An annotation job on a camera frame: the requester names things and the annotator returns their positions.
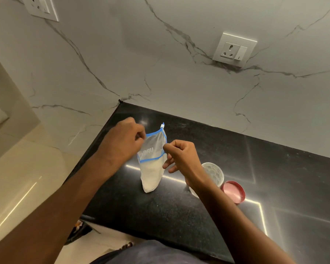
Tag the person's dark clothing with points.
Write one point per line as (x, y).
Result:
(151, 255)

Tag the white wall socket with switch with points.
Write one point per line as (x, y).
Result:
(233, 50)

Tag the clear plastic jar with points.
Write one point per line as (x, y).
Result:
(215, 173)

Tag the person's right thumb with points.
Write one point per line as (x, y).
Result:
(172, 148)

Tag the person's right hand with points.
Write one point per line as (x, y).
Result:
(187, 159)

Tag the white wall switch plate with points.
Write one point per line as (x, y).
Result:
(41, 6)

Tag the person's left hand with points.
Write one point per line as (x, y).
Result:
(121, 142)

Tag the dark slipper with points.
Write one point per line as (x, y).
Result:
(78, 230)

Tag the clear blue-edged zip bag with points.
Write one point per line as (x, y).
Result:
(151, 170)

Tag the person's right forearm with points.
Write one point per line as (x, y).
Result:
(236, 228)

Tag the person's left fingers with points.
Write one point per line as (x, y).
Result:
(140, 132)

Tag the red jar lid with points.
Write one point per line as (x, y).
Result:
(233, 191)

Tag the person's left forearm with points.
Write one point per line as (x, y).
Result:
(55, 206)

